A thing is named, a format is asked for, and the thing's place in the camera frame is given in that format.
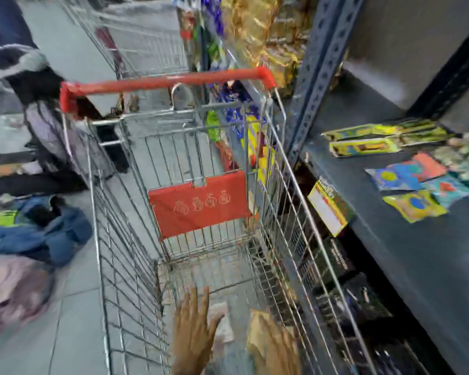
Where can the white packet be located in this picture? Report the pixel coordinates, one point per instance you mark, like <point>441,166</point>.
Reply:
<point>223,326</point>

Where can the pink cloth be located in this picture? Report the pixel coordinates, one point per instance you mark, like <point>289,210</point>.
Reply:
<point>11,288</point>

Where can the grey metal shelf board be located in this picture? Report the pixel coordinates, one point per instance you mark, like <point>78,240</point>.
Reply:
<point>414,249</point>

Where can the row of blue yellow packets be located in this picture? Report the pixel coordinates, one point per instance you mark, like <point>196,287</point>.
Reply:
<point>242,128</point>

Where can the hanging colourful snack packets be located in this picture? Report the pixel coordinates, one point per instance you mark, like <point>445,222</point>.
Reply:
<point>197,31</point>

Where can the person's left thumb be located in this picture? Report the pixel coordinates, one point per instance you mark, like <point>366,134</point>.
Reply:
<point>216,324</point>

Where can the yellow toy packet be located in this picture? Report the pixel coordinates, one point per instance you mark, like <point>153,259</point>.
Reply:
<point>414,206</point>

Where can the red cart seat flap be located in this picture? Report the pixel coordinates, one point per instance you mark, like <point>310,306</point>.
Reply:
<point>198,205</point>

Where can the green yellow flat packet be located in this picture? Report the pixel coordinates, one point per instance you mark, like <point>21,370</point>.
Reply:
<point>408,126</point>
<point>363,147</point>
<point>350,132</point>
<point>426,137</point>

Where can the person's left hand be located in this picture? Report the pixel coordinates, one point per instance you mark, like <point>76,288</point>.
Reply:
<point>191,335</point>

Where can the blue toy packet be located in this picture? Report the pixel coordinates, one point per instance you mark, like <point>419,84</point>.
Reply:
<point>391,178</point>

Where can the person's right fingers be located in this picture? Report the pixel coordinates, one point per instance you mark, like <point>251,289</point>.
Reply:
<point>282,335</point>

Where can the blue cloth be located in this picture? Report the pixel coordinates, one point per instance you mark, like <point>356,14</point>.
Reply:
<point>43,234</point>

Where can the person's right hand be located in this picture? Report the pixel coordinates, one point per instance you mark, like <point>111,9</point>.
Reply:
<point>279,353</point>

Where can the tan snack packet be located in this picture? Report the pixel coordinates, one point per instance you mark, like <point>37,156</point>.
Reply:
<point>258,330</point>

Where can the pile of patterned packets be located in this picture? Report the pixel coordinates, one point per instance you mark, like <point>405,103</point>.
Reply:
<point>467,160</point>

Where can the yellow shelf label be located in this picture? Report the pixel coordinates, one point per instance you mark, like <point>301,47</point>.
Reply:
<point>330,208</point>

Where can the stack of dark boxes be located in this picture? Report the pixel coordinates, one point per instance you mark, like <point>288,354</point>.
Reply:
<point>348,288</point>

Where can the black perforated shelf upright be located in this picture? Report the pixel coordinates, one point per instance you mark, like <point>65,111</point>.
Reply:
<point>449,74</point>

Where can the hanging golden snack packets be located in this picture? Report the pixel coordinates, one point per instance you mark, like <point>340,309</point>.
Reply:
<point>262,31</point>

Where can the orange toy packet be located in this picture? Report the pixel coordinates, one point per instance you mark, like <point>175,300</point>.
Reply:
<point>426,165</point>

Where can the blue-grey perforated shelf upright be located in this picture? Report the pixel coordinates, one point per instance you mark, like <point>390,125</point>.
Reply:
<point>320,74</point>

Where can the teal toy packet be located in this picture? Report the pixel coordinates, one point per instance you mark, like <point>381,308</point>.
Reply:
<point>447,189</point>

